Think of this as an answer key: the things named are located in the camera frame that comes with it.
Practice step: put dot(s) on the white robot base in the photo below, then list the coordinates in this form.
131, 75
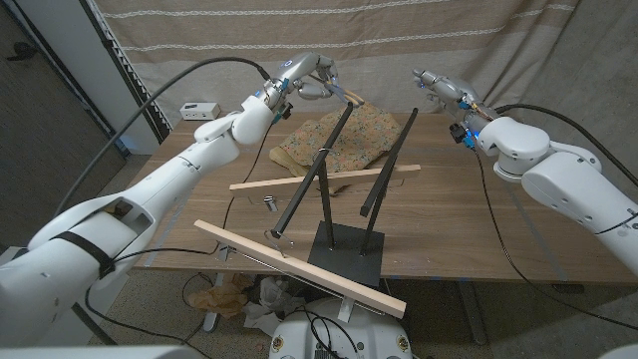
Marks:
359, 329

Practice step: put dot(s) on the lower wooden slat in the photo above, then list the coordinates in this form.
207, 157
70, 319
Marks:
309, 271

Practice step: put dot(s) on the grey table leg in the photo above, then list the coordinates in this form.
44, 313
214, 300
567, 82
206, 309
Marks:
473, 314

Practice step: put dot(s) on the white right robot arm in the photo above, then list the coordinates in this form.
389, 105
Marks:
563, 184

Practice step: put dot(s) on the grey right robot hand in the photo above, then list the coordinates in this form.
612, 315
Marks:
456, 97

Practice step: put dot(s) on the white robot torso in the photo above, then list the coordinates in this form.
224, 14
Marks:
99, 353

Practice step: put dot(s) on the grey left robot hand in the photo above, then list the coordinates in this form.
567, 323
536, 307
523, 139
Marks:
304, 72

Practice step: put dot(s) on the black metal hanger rack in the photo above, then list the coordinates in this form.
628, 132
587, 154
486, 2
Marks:
349, 249

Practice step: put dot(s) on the beige striped curtain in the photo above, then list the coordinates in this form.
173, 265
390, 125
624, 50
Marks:
374, 40

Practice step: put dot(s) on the white table leg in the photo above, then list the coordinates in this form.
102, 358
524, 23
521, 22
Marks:
212, 321

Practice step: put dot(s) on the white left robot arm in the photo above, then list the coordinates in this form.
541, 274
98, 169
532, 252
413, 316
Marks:
149, 194

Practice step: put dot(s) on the crumpled brown paper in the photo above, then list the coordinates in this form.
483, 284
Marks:
219, 299

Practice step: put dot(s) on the wooden slat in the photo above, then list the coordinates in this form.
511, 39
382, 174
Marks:
279, 185
309, 271

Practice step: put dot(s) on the white power strip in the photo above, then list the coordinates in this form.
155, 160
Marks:
199, 111

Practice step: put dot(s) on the upper wooden slat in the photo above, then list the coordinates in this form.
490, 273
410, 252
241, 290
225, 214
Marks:
279, 185

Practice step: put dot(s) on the small metal clip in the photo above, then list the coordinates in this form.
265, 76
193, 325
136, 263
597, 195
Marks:
270, 203

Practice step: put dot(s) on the floral fabric piece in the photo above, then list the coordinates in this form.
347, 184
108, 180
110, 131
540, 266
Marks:
359, 134

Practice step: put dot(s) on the crumpled white paper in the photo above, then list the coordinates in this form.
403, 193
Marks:
271, 299

